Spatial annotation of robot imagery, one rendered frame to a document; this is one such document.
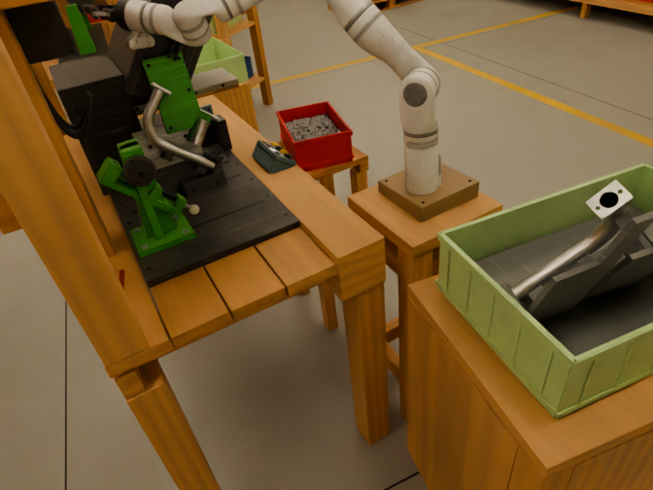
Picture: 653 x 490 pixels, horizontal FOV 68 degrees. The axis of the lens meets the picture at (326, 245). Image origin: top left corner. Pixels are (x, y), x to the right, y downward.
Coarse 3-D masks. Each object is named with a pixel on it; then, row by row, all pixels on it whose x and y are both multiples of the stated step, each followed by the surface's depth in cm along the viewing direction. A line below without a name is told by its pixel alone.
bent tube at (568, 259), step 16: (608, 192) 77; (624, 192) 75; (592, 208) 77; (608, 208) 76; (624, 208) 78; (608, 224) 84; (592, 240) 88; (608, 240) 87; (560, 256) 91; (576, 256) 89; (544, 272) 92; (560, 272) 91; (512, 288) 95; (528, 288) 93
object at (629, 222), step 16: (624, 224) 79; (640, 224) 77; (624, 240) 80; (608, 256) 83; (576, 272) 84; (592, 272) 87; (544, 288) 86; (560, 288) 87; (576, 288) 91; (592, 288) 96; (528, 304) 96; (544, 304) 91; (560, 304) 96; (576, 304) 102
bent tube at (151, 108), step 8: (160, 88) 135; (152, 96) 136; (160, 96) 136; (152, 104) 136; (144, 112) 136; (152, 112) 136; (144, 120) 136; (152, 120) 137; (144, 128) 137; (152, 128) 137; (152, 136) 138; (160, 144) 139; (168, 144) 141; (168, 152) 141; (176, 152) 142; (184, 152) 143; (192, 152) 145; (192, 160) 145; (200, 160) 146; (208, 160) 147; (208, 168) 148
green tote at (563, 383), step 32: (576, 192) 120; (640, 192) 127; (480, 224) 113; (512, 224) 117; (544, 224) 122; (576, 224) 127; (448, 256) 109; (480, 256) 119; (448, 288) 115; (480, 288) 101; (480, 320) 105; (512, 320) 93; (512, 352) 97; (544, 352) 86; (608, 352) 81; (640, 352) 87; (544, 384) 89; (576, 384) 85; (608, 384) 90
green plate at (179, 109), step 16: (144, 64) 135; (160, 64) 137; (176, 64) 139; (160, 80) 138; (176, 80) 140; (176, 96) 141; (192, 96) 143; (160, 112) 140; (176, 112) 142; (192, 112) 144; (176, 128) 144
